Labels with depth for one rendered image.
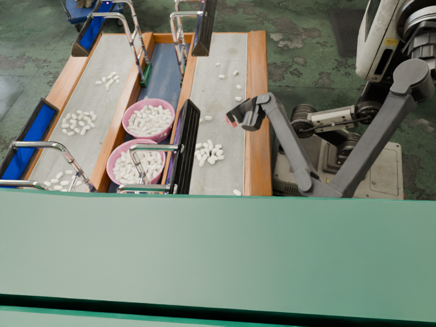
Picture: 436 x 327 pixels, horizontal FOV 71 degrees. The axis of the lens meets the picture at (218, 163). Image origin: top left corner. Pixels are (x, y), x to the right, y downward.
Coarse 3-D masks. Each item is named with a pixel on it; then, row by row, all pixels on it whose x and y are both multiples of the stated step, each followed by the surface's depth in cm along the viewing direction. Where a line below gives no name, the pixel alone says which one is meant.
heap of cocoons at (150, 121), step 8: (136, 112) 160; (144, 112) 162; (152, 112) 161; (160, 112) 159; (168, 112) 158; (128, 120) 157; (136, 120) 156; (144, 120) 156; (152, 120) 156; (160, 120) 156; (168, 120) 155; (128, 128) 154; (136, 128) 154; (144, 128) 153; (152, 128) 152; (160, 128) 152; (160, 136) 151
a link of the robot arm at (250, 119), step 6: (258, 96) 111; (264, 96) 109; (270, 96) 107; (258, 102) 109; (264, 102) 108; (258, 108) 110; (246, 114) 113; (252, 114) 112; (258, 114) 111; (264, 114) 113; (246, 120) 112; (252, 120) 111; (258, 120) 111; (246, 126) 112; (252, 126) 110; (258, 126) 111
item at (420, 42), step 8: (424, 24) 76; (432, 24) 76; (416, 32) 79; (424, 32) 78; (432, 32) 77; (416, 40) 80; (424, 40) 78; (432, 40) 77; (408, 48) 83; (416, 48) 79; (424, 48) 78; (432, 48) 77; (416, 56) 79; (424, 56) 77; (432, 56) 76
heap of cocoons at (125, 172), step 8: (128, 152) 144; (144, 152) 144; (152, 152) 143; (120, 160) 142; (128, 160) 141; (144, 160) 141; (152, 160) 141; (160, 160) 140; (120, 168) 138; (128, 168) 139; (144, 168) 138; (152, 168) 138; (160, 168) 138; (120, 176) 137; (128, 176) 136; (136, 176) 136; (152, 176) 136
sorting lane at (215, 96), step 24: (216, 48) 190; (240, 48) 189; (216, 72) 176; (240, 72) 175; (192, 96) 165; (216, 96) 164; (240, 96) 163; (216, 120) 154; (216, 144) 145; (240, 144) 144; (216, 168) 136; (240, 168) 136; (192, 192) 130; (216, 192) 129
